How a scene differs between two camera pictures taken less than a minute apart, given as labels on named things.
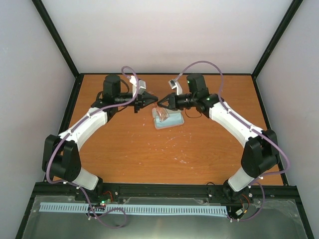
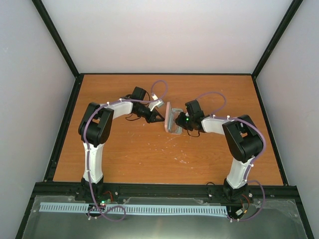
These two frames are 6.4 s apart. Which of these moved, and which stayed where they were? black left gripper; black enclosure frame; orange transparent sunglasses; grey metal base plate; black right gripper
Moved: black left gripper; black right gripper; orange transparent sunglasses
Stayed: grey metal base plate; black enclosure frame
